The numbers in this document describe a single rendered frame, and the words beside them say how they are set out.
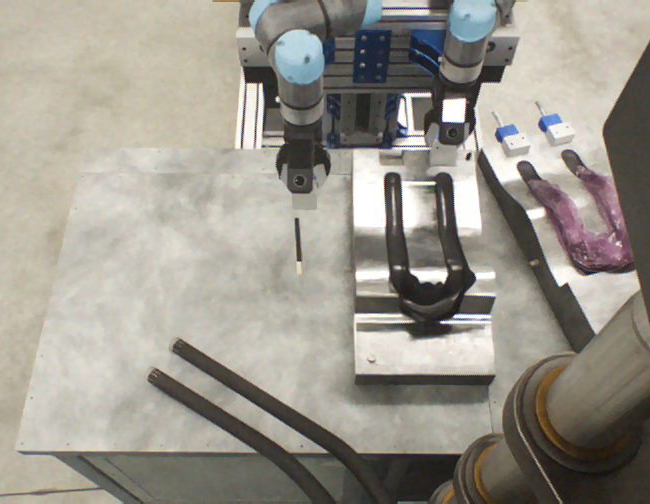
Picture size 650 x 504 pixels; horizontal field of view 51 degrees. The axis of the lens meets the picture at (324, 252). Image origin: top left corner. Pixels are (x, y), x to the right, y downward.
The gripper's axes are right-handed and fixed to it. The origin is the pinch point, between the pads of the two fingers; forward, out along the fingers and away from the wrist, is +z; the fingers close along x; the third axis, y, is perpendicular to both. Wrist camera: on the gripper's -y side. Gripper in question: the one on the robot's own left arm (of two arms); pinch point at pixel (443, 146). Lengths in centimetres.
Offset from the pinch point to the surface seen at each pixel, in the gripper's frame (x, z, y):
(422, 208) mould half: 4.8, 3.9, -13.1
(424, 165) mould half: 3.8, 3.4, -2.5
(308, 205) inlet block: 28.3, 0.3, -15.0
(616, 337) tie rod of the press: 7, -77, -75
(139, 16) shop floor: 107, 93, 144
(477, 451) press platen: 7, -37, -72
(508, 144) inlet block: -15.1, 4.2, 4.0
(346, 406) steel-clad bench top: 21, 12, -52
